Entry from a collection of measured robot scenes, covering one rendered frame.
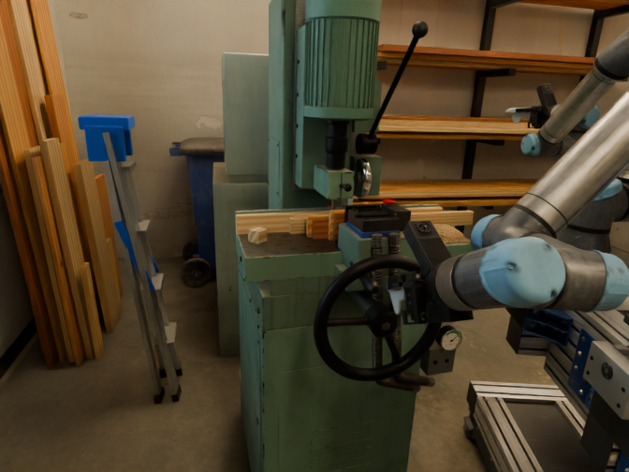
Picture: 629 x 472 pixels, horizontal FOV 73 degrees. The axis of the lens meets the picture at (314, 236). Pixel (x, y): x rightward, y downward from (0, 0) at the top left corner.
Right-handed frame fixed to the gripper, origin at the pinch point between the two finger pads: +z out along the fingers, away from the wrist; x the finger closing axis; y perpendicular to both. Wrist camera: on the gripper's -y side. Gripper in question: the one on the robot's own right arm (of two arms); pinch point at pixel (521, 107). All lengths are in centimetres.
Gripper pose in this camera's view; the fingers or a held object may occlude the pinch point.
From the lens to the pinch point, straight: 197.8
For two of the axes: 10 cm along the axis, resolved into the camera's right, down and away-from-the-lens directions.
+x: 9.7, -1.6, 1.6
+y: 1.0, 9.4, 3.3
